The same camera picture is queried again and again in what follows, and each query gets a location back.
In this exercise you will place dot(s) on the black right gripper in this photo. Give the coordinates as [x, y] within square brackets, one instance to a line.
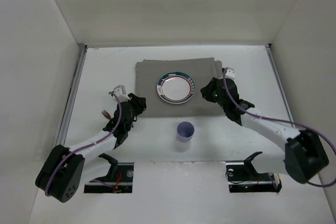
[210, 89]

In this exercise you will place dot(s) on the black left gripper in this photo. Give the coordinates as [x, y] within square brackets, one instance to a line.
[137, 103]

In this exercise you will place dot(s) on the brown wooden fork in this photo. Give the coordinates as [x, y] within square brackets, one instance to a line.
[106, 115]

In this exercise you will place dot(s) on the white plate with teal rim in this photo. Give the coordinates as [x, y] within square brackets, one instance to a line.
[175, 87]

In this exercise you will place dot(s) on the grey cloth placemat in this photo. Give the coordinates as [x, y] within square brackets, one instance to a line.
[202, 70]

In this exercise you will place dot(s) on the lilac plastic cup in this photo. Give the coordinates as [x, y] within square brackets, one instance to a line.
[185, 131]

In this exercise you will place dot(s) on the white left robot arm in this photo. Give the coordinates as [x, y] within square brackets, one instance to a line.
[67, 168]

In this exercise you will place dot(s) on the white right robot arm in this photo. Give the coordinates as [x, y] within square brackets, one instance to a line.
[304, 155]

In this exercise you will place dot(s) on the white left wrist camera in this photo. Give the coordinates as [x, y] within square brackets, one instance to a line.
[119, 93]

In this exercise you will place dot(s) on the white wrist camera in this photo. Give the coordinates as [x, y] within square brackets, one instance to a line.
[229, 73]
[119, 93]

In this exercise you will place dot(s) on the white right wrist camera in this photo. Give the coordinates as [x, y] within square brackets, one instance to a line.
[229, 73]

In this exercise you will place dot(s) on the right aluminium table rail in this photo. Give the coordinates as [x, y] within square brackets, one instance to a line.
[282, 92]

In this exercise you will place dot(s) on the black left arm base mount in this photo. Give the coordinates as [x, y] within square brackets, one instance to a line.
[117, 180]

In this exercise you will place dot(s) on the aluminium table edge rail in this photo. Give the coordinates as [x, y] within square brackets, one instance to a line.
[62, 134]

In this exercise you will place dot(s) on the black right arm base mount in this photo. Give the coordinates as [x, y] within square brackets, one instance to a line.
[243, 178]

